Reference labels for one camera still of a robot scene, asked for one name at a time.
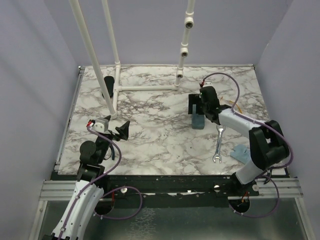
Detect blue-grey glasses case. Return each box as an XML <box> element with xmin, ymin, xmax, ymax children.
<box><xmin>191</xmin><ymin>104</ymin><xmax>205</xmax><ymax>130</ymax></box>

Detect black cylinder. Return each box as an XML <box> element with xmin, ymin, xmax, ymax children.
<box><xmin>104</xmin><ymin>75</ymin><xmax>115</xmax><ymax>98</ymax></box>

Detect blue cloth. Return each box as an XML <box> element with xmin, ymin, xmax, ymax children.
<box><xmin>230</xmin><ymin>144</ymin><xmax>251</xmax><ymax>164</ymax></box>

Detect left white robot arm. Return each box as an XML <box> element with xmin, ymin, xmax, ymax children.
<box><xmin>42</xmin><ymin>115</ymin><xmax>130</xmax><ymax>240</ymax></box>

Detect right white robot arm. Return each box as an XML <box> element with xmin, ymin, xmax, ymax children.
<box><xmin>188</xmin><ymin>86</ymin><xmax>293</xmax><ymax>196</ymax></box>

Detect orange sunglasses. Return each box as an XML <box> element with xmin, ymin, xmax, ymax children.
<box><xmin>219</xmin><ymin>97</ymin><xmax>243</xmax><ymax>114</ymax></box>

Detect silver wrench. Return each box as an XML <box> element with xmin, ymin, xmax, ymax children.
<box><xmin>212</xmin><ymin>125</ymin><xmax>226</xmax><ymax>163</ymax></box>

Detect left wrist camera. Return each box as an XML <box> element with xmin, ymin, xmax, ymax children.
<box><xmin>86</xmin><ymin>117</ymin><xmax>109</xmax><ymax>134</ymax></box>

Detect white PVC pipe frame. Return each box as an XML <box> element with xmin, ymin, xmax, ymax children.
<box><xmin>69</xmin><ymin>0</ymin><xmax>196</xmax><ymax>119</ymax></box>

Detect blue-handled pliers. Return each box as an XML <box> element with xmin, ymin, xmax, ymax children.
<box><xmin>109</xmin><ymin>144</ymin><xmax>115</xmax><ymax>161</ymax></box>

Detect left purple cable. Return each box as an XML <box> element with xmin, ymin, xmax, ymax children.
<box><xmin>54</xmin><ymin>124</ymin><xmax>144</xmax><ymax>240</ymax></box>

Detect purple cable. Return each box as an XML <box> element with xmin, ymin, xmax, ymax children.
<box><xmin>201</xmin><ymin>72</ymin><xmax>292</xmax><ymax>218</ymax></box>
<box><xmin>54</xmin><ymin>124</ymin><xmax>144</xmax><ymax>240</ymax></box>

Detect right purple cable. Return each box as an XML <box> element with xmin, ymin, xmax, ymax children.
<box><xmin>201</xmin><ymin>72</ymin><xmax>292</xmax><ymax>218</ymax></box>

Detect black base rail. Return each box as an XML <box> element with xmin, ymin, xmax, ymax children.
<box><xmin>97</xmin><ymin>175</ymin><xmax>259</xmax><ymax>210</ymax></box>

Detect aluminium extrusion rail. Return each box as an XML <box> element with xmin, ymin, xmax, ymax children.
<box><xmin>39</xmin><ymin>180</ymin><xmax>76</xmax><ymax>201</ymax></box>

